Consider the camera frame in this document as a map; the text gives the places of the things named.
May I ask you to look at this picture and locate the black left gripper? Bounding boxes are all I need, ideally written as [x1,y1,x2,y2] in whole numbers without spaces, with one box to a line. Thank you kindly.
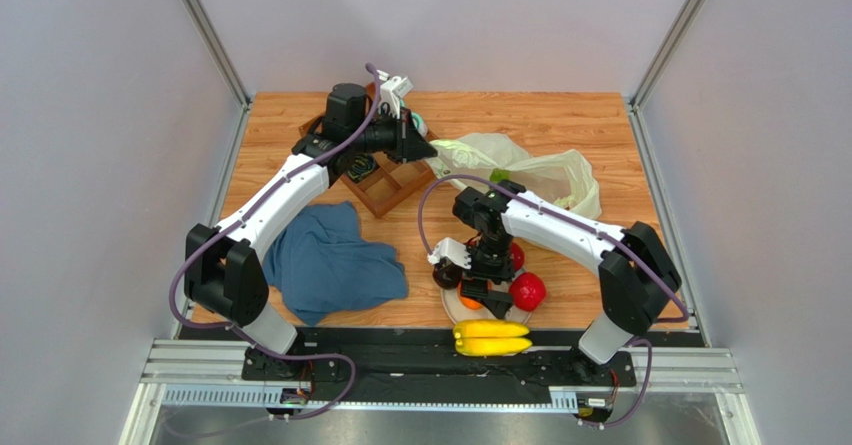
[349,107,437,165]

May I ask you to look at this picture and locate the orange fake orange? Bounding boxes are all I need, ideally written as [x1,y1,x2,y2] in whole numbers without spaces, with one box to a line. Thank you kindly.
[457,284,484,310]

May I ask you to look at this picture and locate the red fake apple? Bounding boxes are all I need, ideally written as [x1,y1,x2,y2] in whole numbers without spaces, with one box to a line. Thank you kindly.
[509,272,547,312]

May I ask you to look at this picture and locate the dark purple fake fruit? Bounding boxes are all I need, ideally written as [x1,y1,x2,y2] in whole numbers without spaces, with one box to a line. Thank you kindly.
[432,262,464,290]

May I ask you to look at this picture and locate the yellow fake banana bunch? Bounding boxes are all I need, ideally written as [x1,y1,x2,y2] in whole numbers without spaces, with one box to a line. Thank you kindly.
[452,320,533,357]

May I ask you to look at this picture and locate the red fake tomato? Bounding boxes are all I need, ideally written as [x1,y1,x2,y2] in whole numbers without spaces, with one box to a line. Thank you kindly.
[510,242,526,271]

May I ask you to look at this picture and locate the light green plastic bag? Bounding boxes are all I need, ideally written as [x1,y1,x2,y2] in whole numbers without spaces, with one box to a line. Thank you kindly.
[426,133,602,219]

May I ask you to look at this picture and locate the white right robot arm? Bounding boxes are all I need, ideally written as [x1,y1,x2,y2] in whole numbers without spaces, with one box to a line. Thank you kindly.
[452,180,688,365]

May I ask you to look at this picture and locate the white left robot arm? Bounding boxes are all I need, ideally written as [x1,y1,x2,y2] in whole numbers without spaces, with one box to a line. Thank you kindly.
[169,76,437,355]

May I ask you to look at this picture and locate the green fake grapes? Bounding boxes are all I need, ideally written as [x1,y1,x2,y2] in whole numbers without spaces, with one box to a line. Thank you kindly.
[489,168,510,183]

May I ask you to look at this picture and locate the white and teal rolled sock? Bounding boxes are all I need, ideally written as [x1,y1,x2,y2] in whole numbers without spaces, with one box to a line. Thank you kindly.
[411,112,428,138]

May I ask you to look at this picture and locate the beige and blue plate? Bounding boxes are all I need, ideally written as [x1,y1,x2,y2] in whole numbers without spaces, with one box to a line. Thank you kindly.
[441,282,533,324]

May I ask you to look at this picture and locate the brown wooden divided tray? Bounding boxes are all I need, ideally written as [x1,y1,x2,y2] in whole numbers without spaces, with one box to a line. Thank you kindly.
[293,83,436,218]

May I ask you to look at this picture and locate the dark green rolled sock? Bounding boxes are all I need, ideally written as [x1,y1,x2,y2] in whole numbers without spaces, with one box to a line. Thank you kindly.
[346,154,378,184]

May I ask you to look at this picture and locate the blue crumpled cloth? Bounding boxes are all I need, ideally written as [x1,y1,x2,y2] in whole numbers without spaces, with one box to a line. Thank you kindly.
[262,202,408,326]

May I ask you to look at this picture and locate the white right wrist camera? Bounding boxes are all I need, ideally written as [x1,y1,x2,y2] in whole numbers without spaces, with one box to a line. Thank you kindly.
[427,237,472,270]

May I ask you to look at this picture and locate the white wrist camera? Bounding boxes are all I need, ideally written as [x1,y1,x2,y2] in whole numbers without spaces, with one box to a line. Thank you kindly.
[427,237,472,270]
[379,71,413,119]

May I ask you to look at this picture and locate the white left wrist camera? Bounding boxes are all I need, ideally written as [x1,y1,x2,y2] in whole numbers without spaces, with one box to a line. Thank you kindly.
[379,71,413,119]

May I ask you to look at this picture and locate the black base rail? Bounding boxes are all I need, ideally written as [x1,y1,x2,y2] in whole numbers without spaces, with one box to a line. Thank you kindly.
[179,324,707,426]

